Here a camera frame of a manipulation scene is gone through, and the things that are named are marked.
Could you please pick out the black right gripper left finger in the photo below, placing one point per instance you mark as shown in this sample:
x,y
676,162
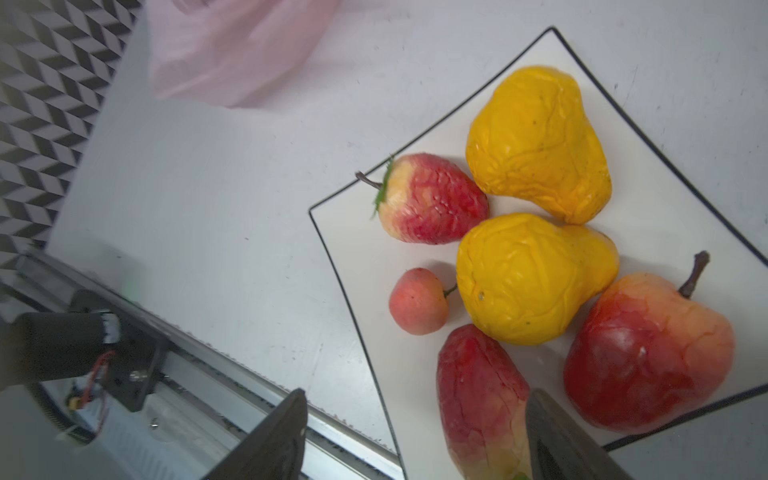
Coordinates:
x,y
274,449

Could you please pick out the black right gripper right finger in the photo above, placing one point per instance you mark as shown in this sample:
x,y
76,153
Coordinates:
x,y
560,448

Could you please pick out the small fake strawberry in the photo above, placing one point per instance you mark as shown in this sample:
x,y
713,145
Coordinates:
x,y
482,398

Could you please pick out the red yellow fake pear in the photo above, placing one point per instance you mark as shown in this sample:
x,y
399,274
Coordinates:
x,y
647,353

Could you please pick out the yellow fake citrus fruit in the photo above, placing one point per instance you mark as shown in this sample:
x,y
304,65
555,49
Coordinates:
x,y
523,279

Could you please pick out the small pink fake peach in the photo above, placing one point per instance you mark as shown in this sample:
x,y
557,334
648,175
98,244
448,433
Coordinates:
x,y
418,302

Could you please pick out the red fake strawberry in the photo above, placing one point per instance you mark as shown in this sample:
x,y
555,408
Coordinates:
x,y
426,199

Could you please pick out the yellow fake lemon with stem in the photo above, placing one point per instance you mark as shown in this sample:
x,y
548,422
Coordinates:
x,y
533,141

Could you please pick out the pink translucent plastic bag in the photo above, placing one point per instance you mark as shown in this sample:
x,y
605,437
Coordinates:
x,y
223,53

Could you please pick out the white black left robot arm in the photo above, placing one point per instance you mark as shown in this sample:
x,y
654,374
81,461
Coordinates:
x,y
45,346

